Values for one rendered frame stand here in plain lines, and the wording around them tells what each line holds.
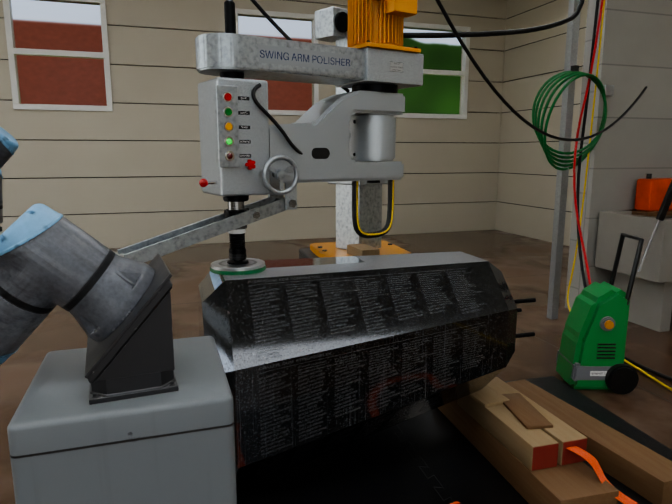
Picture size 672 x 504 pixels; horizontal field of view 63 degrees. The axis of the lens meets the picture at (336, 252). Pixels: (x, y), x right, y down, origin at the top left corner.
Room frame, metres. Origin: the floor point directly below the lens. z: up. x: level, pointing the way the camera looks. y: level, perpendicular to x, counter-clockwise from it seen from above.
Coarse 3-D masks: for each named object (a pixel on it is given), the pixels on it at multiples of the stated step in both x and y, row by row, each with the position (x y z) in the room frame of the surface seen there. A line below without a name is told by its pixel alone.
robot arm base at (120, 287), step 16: (112, 256) 1.11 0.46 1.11; (96, 272) 1.06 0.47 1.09; (112, 272) 1.08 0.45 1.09; (128, 272) 1.09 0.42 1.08; (144, 272) 1.11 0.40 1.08; (96, 288) 1.05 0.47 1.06; (112, 288) 1.06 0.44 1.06; (128, 288) 1.07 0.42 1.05; (144, 288) 1.08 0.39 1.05; (80, 304) 1.05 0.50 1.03; (96, 304) 1.04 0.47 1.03; (112, 304) 1.05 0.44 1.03; (128, 304) 1.05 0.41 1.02; (80, 320) 1.06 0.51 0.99; (96, 320) 1.05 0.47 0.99; (112, 320) 1.04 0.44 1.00; (96, 336) 1.06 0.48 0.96
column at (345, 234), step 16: (336, 192) 3.13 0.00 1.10; (368, 192) 3.05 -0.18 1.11; (336, 208) 3.13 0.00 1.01; (368, 208) 3.05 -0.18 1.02; (336, 224) 3.13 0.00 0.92; (352, 224) 3.04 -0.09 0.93; (368, 224) 3.05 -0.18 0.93; (336, 240) 3.13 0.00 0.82; (352, 240) 3.04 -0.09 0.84; (368, 240) 3.06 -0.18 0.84
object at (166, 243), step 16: (256, 208) 2.12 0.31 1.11; (272, 208) 2.15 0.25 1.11; (192, 224) 2.09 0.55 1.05; (208, 224) 2.02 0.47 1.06; (224, 224) 2.05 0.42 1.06; (240, 224) 2.08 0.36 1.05; (144, 240) 2.00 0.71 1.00; (160, 240) 2.03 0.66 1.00; (176, 240) 1.95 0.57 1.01; (192, 240) 1.98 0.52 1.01; (128, 256) 1.86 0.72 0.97; (144, 256) 1.89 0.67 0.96
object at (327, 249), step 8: (312, 248) 3.21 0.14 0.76; (320, 248) 3.12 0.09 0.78; (328, 248) 3.12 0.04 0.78; (336, 248) 3.12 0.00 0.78; (384, 248) 3.12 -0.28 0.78; (392, 248) 3.12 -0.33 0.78; (400, 248) 3.12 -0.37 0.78; (320, 256) 2.99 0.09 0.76; (328, 256) 2.87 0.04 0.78; (336, 256) 2.87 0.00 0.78; (344, 256) 2.87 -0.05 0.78
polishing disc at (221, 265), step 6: (228, 258) 2.23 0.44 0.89; (246, 258) 2.23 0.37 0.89; (252, 258) 2.23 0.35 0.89; (216, 264) 2.10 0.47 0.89; (222, 264) 2.10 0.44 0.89; (228, 264) 2.10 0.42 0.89; (246, 264) 2.10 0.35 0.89; (252, 264) 2.10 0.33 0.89; (258, 264) 2.10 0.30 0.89; (264, 264) 2.13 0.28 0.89; (222, 270) 2.04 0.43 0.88; (228, 270) 2.03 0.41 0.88; (234, 270) 2.03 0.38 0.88; (240, 270) 2.03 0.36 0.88; (246, 270) 2.04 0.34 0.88
